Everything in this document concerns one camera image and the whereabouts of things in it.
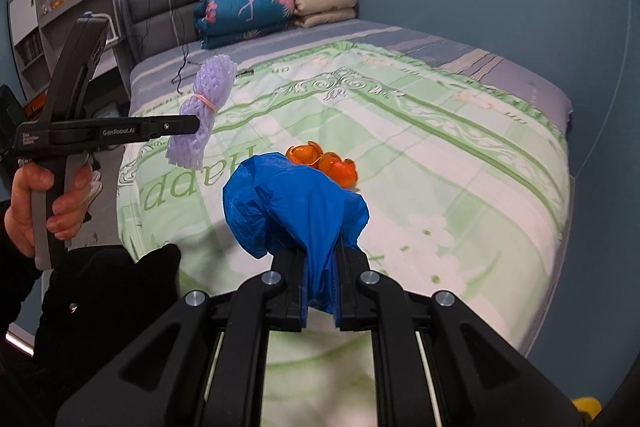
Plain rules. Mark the white shoe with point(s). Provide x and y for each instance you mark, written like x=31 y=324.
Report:
x=95 y=189

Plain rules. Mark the yellow tape roll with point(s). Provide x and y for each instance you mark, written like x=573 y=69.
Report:
x=586 y=408

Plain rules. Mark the folded beige quilt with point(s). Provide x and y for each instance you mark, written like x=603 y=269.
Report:
x=325 y=4

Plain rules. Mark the white wall shelf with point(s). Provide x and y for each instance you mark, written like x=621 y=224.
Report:
x=55 y=22

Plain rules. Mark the folded blue flamingo quilt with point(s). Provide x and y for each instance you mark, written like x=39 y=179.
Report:
x=240 y=14

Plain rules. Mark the blue plastic bag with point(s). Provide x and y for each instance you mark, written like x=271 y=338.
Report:
x=295 y=207

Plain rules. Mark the grey bed headboard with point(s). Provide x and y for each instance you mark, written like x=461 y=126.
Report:
x=150 y=12

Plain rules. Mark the white desk lamp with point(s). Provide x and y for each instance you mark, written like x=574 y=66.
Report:
x=112 y=24

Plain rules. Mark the person's left hand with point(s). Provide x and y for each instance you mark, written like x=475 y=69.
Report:
x=27 y=207

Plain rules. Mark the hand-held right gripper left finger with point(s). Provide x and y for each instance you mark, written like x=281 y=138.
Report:
x=303 y=307

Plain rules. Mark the green patterned quilt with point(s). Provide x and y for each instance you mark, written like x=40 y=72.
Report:
x=450 y=187

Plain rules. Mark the striped blue bedsheet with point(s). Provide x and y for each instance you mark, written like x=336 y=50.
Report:
x=450 y=52

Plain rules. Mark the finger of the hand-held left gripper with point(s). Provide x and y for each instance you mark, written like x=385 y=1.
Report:
x=175 y=126

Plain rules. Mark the purple foam fruit net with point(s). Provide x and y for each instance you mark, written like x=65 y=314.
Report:
x=212 y=77

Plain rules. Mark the person's left forearm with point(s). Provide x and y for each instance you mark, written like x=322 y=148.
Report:
x=15 y=277

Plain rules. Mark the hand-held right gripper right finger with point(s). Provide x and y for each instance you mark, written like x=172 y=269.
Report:
x=339 y=319

